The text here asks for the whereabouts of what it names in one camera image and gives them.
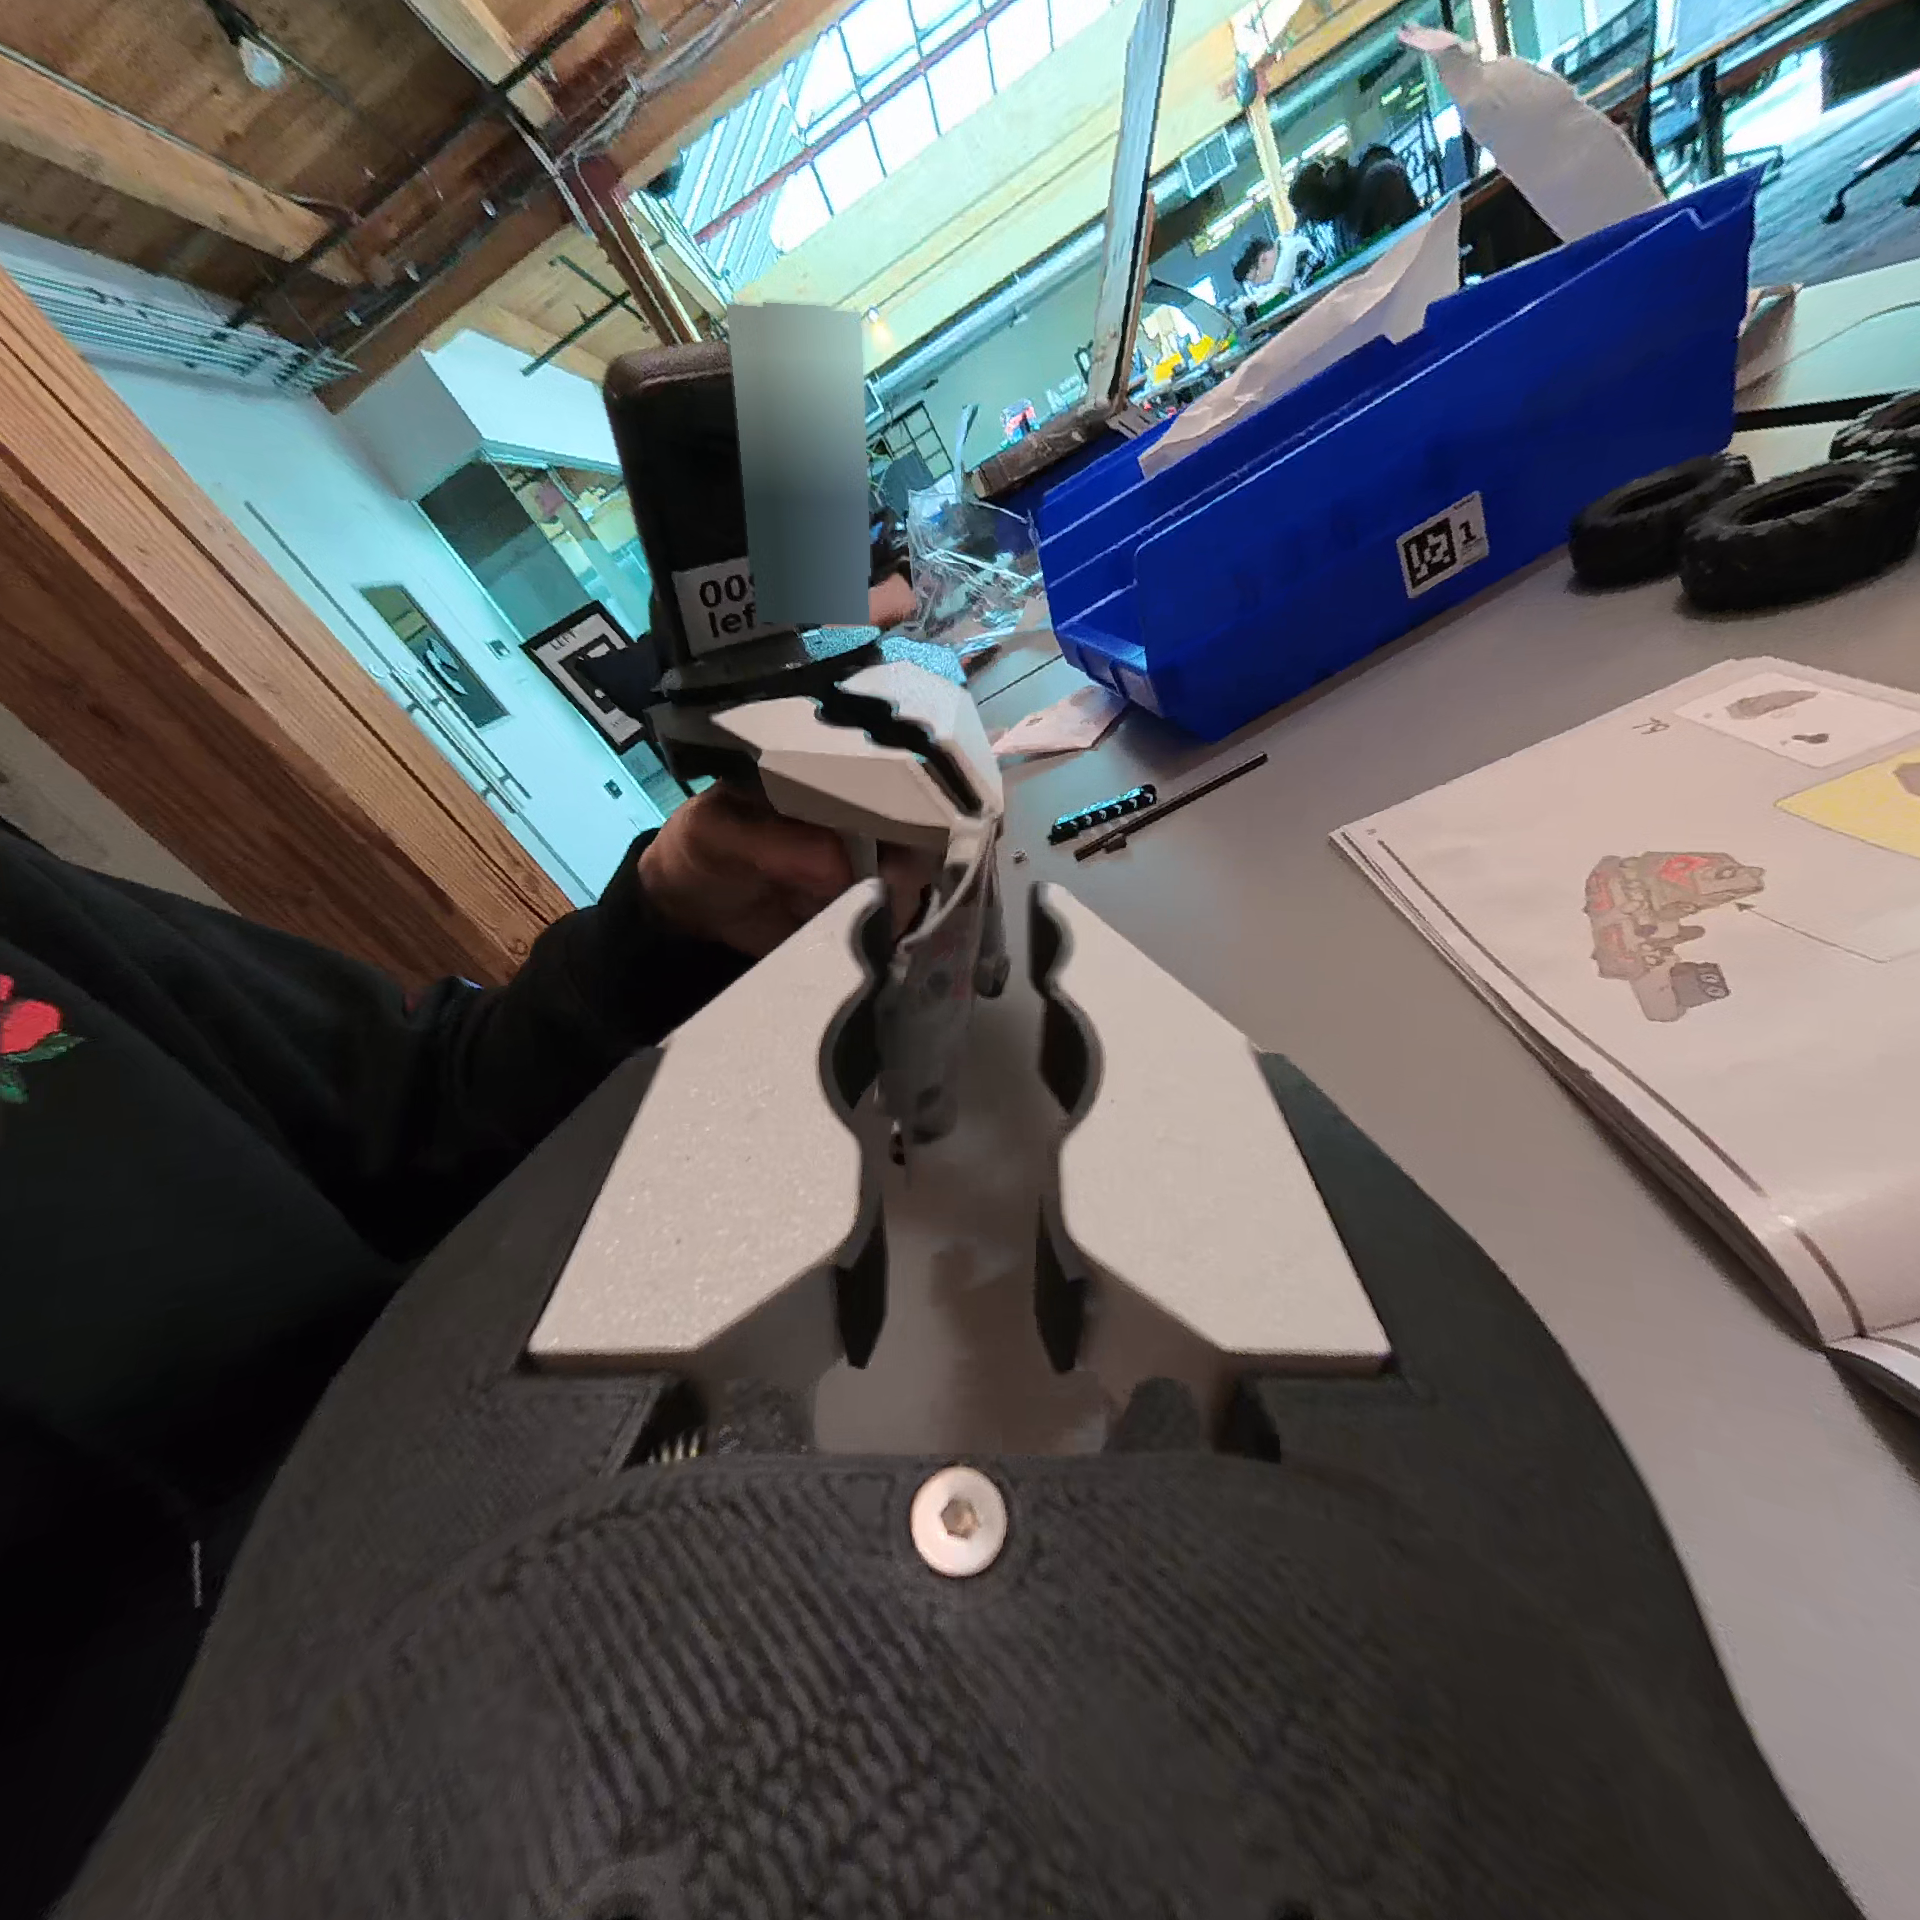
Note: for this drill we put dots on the clear plastic bag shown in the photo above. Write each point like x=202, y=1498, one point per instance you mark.
x=968, y=570

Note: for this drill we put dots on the small paper packet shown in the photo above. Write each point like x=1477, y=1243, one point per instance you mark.
x=1058, y=722

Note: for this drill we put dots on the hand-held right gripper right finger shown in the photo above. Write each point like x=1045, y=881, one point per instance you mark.
x=1231, y=1201

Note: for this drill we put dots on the person's left hand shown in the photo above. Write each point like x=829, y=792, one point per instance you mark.
x=751, y=877

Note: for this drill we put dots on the framed marker sign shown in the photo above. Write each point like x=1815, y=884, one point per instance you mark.
x=585, y=675

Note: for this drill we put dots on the long grey brick assembly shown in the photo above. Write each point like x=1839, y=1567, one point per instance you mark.
x=922, y=1050

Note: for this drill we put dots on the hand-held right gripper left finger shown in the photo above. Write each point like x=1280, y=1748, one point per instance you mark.
x=691, y=1201

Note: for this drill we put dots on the white paper sheet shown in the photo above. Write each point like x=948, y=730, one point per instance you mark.
x=1545, y=135
x=1306, y=346

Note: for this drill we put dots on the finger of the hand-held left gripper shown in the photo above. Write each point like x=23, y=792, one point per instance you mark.
x=839, y=779
x=944, y=721

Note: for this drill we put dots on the person's black sweater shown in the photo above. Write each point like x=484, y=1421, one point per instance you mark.
x=180, y=1275

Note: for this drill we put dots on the small black brick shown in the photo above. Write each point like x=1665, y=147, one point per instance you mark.
x=1101, y=811

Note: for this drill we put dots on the brick instruction booklet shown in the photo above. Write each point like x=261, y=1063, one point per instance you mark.
x=1681, y=973

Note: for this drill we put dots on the hanging light bulb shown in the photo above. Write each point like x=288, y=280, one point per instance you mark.
x=264, y=61

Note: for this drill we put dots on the blue bin with marker tag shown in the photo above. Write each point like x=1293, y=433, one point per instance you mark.
x=1275, y=556

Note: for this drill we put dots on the black white marker tag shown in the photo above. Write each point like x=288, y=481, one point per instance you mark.
x=1442, y=544

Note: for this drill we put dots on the black axle rod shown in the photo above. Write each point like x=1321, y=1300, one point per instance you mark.
x=1184, y=803

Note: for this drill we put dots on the upright thin panel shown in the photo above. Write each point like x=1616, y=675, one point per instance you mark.
x=1131, y=194

